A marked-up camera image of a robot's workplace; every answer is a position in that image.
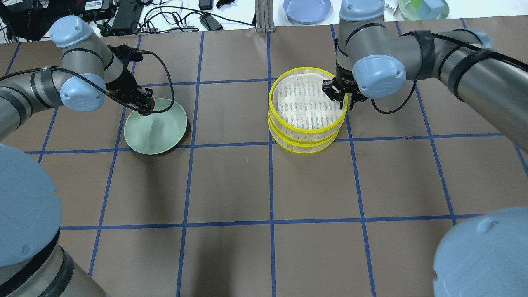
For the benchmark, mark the yellow steamer basket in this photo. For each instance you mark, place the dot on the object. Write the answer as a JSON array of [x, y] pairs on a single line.
[[307, 123], [299, 147]]

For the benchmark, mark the aluminium frame post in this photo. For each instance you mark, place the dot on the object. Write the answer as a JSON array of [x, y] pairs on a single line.
[[264, 16]]

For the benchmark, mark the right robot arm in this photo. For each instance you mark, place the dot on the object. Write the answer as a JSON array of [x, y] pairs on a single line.
[[370, 64]]

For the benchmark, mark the brown bun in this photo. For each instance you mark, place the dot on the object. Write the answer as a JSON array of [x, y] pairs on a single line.
[[150, 105]]

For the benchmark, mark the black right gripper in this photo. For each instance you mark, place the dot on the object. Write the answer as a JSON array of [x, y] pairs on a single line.
[[345, 78]]

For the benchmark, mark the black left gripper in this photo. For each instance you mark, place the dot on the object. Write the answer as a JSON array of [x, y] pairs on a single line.
[[124, 84]]

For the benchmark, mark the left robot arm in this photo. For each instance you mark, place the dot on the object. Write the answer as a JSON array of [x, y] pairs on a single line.
[[89, 72]]

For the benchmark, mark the blue plate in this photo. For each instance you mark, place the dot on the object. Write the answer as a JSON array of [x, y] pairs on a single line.
[[307, 11]]

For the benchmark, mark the black electronics box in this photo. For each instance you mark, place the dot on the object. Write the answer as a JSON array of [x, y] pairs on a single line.
[[127, 17]]

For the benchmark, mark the yellow bottom steamer basket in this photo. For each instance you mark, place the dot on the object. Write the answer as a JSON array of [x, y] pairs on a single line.
[[299, 147]]

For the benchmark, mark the mint green plate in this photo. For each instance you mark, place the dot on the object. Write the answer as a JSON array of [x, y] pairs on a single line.
[[158, 132]]

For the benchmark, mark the white steamer cloth liner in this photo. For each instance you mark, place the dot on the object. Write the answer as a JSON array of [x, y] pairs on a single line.
[[305, 103]]

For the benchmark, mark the black power adapter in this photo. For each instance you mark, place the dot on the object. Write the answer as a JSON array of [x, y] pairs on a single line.
[[210, 23]]

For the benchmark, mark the yellow top steamer basket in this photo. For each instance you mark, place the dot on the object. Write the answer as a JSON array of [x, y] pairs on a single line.
[[307, 123]]

